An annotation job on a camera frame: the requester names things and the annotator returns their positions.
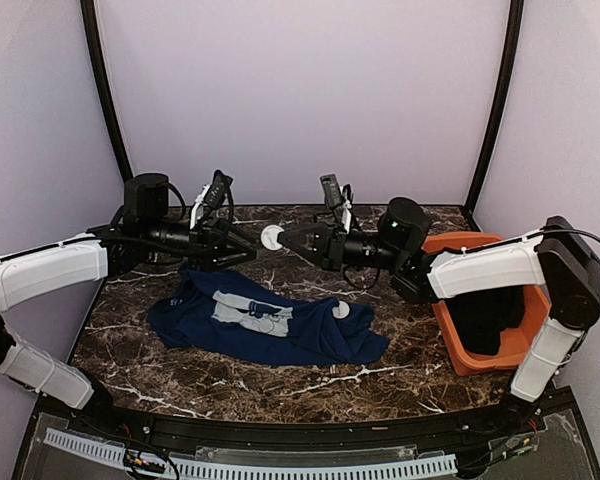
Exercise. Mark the blue printed t-shirt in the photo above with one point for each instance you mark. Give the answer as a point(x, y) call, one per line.
point(227, 313)

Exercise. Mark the orange plastic basket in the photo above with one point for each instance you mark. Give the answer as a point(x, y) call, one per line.
point(514, 342)

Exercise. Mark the round gold white brooch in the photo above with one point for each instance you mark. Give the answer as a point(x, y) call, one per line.
point(341, 310)

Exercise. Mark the left black frame post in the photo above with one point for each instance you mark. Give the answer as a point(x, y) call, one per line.
point(103, 88)

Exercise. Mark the black garment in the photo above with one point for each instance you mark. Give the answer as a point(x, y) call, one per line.
point(480, 317)

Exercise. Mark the black frame post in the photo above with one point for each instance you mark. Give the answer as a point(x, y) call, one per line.
point(501, 90)
point(103, 88)

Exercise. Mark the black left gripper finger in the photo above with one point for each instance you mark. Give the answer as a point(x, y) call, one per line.
point(219, 260)
point(242, 239)

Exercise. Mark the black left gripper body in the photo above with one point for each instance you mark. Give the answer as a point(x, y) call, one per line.
point(197, 248)

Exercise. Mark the black front rail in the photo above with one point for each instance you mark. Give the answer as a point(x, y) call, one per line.
point(466, 430)

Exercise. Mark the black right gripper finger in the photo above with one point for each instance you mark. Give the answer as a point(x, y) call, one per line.
point(315, 252)
point(310, 234)

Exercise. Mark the white slotted cable duct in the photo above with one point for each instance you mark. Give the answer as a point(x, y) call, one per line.
point(224, 463)

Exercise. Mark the right black frame post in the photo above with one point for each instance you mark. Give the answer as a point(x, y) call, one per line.
point(501, 90)

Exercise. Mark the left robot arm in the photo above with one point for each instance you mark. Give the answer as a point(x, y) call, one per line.
point(139, 231)

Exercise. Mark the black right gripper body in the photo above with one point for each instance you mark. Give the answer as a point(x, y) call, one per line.
point(332, 259)

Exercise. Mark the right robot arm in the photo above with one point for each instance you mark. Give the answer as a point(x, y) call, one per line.
point(482, 287)

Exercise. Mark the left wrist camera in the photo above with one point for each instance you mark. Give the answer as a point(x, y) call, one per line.
point(211, 198)

